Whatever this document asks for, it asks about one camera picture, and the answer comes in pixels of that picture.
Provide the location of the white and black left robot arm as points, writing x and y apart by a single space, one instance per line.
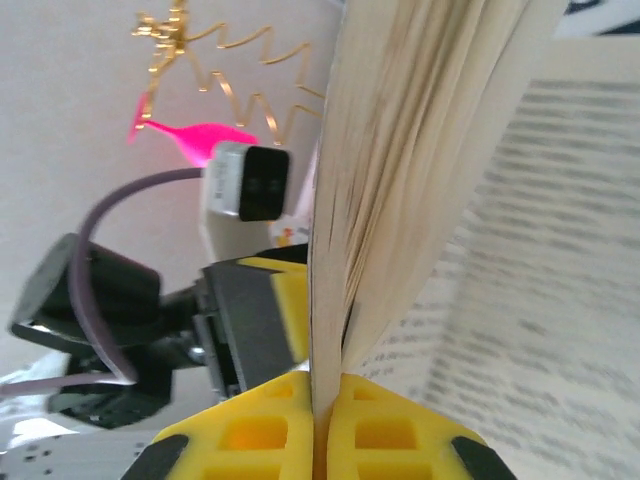
50 455

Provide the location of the small navy book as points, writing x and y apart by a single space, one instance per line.
400 150

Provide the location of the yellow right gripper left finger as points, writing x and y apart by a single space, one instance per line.
250 440

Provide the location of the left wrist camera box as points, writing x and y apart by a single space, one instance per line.
260 185

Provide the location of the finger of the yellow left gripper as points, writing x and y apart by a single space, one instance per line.
295 310

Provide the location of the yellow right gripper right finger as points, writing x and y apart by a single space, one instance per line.
385 440

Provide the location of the pink plastic goblet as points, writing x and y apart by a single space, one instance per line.
210 137

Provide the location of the white duck print box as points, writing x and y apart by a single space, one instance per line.
287 235

